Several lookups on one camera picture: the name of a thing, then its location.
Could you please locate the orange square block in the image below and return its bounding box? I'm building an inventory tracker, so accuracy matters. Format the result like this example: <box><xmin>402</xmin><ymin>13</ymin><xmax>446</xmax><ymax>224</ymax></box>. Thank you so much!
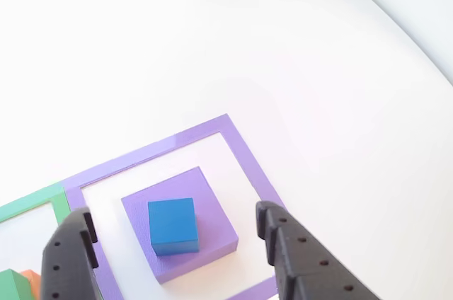
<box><xmin>19</xmin><ymin>269</ymin><xmax>42</xmax><ymax>300</ymax></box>

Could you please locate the small blue cube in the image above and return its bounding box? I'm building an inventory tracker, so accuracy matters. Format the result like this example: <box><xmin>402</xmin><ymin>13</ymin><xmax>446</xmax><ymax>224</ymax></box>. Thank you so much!
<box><xmin>147</xmin><ymin>197</ymin><xmax>200</xmax><ymax>258</ymax></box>

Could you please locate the green square block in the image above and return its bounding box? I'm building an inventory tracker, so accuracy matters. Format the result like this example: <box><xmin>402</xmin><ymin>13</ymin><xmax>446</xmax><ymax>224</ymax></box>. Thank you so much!
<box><xmin>0</xmin><ymin>268</ymin><xmax>34</xmax><ymax>300</ymax></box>

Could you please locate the purple square block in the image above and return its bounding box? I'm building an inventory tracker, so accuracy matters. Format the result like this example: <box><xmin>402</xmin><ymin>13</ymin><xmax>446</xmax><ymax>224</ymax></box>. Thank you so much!
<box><xmin>120</xmin><ymin>166</ymin><xmax>240</xmax><ymax>285</ymax></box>

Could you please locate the green square frame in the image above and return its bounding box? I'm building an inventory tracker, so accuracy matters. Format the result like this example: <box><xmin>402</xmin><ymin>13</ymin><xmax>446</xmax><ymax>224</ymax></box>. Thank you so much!
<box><xmin>0</xmin><ymin>184</ymin><xmax>105</xmax><ymax>300</ymax></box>

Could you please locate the purple square frame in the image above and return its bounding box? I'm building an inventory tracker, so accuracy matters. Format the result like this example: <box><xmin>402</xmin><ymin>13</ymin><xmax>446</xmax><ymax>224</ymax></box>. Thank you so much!
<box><xmin>58</xmin><ymin>112</ymin><xmax>287</xmax><ymax>300</ymax></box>

